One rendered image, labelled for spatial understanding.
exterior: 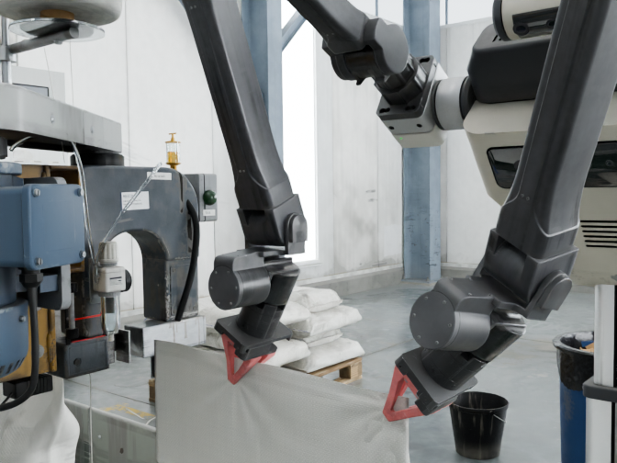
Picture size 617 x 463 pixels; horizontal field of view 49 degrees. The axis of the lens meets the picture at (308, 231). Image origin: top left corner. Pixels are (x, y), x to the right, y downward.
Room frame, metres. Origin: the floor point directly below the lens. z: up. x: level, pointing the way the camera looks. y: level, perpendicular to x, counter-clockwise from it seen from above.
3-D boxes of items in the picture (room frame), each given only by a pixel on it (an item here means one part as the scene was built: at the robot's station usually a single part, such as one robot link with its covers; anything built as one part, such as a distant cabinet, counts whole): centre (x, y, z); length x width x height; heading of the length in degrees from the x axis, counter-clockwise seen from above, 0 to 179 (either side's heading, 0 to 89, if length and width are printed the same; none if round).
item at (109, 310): (1.05, 0.31, 1.11); 0.03 x 0.03 x 0.06
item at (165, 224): (1.24, 0.39, 1.21); 0.30 x 0.25 x 0.30; 51
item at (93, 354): (1.07, 0.37, 1.04); 0.08 x 0.06 x 0.05; 141
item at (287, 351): (4.04, 0.34, 0.32); 0.66 x 0.43 x 0.15; 143
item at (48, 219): (0.76, 0.31, 1.25); 0.10 x 0.08 x 0.12; 166
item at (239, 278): (0.89, 0.07, 1.21); 0.11 x 0.09 x 0.12; 141
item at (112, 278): (1.05, 0.31, 1.14); 0.05 x 0.04 x 0.16; 141
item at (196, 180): (1.29, 0.21, 1.29); 0.08 x 0.05 x 0.09; 51
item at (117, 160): (1.17, 0.36, 1.35); 0.09 x 0.09 x 0.03
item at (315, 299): (4.67, 0.14, 0.56); 0.67 x 0.43 x 0.15; 51
